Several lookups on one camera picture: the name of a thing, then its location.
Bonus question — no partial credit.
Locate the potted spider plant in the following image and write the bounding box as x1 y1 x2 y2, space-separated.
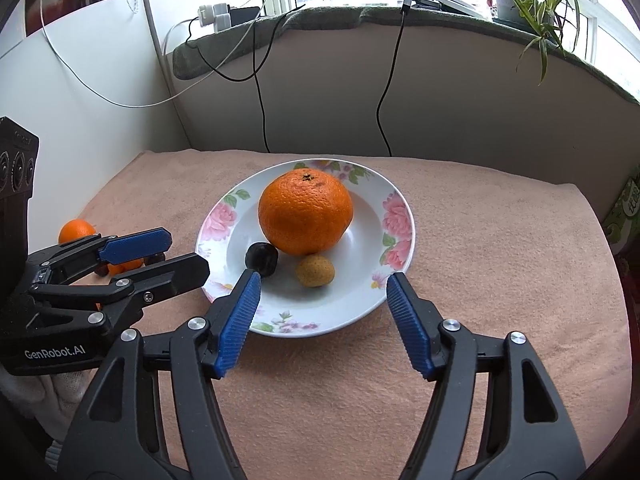
496 0 585 81

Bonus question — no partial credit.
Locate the white floral plate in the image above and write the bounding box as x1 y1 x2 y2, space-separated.
195 158 416 338

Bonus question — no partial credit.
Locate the pink towel table cover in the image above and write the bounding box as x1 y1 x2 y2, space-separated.
82 150 631 479

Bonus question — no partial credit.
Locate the black hanging cable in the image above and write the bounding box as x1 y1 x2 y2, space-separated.
374 6 409 157

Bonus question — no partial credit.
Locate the left hand in white glove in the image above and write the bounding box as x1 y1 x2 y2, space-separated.
1 367 92 443

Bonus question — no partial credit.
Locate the small brown kiwi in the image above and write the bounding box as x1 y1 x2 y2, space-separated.
295 255 335 288

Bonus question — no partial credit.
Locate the dark red plum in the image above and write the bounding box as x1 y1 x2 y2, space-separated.
94 263 108 278

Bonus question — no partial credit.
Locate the large mandarin with dark spots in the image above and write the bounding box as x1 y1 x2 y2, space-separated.
257 167 354 257

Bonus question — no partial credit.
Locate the green printed bag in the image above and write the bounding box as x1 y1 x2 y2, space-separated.
602 167 640 255

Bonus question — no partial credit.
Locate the dark purple plum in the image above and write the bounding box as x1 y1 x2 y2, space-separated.
143 252 166 266

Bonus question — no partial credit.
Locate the grey windowsill cloth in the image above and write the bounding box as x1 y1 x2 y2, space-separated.
171 5 640 106

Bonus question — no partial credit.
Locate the black round plum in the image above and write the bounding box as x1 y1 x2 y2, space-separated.
245 242 279 278

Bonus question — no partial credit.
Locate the small stemmed tangerine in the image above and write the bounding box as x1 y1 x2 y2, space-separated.
58 219 96 245

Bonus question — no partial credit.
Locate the black power adapter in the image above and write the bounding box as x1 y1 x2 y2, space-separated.
229 6 262 26

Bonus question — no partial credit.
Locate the black device on windowsill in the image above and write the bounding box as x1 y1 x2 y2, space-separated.
399 0 484 18

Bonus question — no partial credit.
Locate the white cable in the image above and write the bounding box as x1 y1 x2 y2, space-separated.
37 0 281 110

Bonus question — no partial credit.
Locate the tiny orange kumquat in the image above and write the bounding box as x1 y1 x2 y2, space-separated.
107 258 144 276

